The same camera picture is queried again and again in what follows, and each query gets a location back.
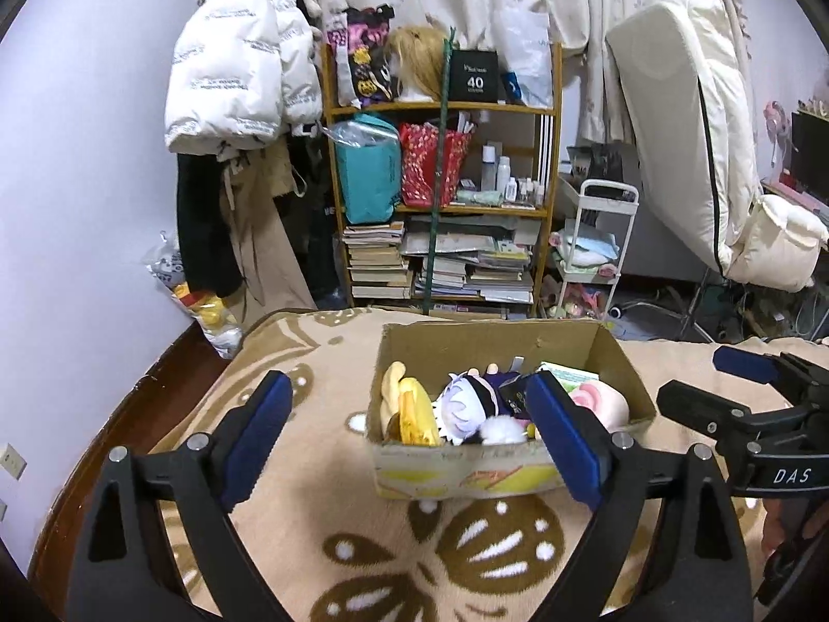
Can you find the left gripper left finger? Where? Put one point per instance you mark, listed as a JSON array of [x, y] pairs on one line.
[[124, 566]]

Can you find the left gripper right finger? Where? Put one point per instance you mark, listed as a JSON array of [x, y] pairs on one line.
[[696, 568]]

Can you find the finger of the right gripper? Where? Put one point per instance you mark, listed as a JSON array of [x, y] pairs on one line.
[[796, 379], [720, 418]]

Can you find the green tissue pack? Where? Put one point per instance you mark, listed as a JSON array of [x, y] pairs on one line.
[[570, 378]]

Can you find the black Face tissue pack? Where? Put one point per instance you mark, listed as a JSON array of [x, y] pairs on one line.
[[512, 396]]

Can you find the white fluffy plush toy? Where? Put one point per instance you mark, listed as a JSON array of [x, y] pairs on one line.
[[502, 430]]

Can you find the person's right hand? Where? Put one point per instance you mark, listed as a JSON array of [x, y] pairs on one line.
[[775, 530]]

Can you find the pink swirl plush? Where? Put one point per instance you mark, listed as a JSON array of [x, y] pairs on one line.
[[605, 402]]

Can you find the cream pillow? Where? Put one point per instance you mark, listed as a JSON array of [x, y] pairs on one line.
[[779, 247]]

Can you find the white rolling cart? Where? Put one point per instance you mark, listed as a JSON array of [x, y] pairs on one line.
[[588, 252]]

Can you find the beige patterned blanket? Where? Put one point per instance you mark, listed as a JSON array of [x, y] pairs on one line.
[[343, 530]]

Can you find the white purple plush doll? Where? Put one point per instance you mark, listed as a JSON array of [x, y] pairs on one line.
[[468, 400]]

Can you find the printed cardboard box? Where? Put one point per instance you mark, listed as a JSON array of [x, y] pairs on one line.
[[434, 350]]

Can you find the plastic bag of toys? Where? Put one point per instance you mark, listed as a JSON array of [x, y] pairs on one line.
[[216, 322]]

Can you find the right stack of books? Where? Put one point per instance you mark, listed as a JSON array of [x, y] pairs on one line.
[[484, 258]]

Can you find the stack of books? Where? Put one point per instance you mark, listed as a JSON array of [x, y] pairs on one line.
[[484, 258], [377, 268]]

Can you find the yellow plush toy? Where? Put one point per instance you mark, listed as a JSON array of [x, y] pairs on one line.
[[406, 410]]

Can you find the cream upright mattress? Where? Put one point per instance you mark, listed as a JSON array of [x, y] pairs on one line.
[[689, 110]]

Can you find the beige hanging coat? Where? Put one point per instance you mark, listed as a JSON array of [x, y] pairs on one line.
[[271, 278]]

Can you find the left stack of books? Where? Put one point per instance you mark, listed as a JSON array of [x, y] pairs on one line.
[[377, 268]]

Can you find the red patterned bag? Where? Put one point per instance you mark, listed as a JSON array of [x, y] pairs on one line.
[[419, 144]]

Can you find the black box with 40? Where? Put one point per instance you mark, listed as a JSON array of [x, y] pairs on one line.
[[474, 76]]

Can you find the white plastic bag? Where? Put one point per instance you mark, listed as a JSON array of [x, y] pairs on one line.
[[524, 48]]

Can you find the teal bag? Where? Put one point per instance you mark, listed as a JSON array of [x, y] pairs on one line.
[[369, 164]]

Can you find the green pole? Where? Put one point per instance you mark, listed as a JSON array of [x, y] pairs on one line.
[[427, 304]]

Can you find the blonde wig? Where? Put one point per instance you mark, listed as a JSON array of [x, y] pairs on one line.
[[417, 51]]

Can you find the white puffer jacket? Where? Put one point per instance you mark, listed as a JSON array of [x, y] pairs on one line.
[[243, 73]]

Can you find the colourful snack bags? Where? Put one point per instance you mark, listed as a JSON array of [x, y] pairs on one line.
[[358, 41]]

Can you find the upper wall socket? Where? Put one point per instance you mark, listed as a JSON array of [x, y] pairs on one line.
[[12, 461]]

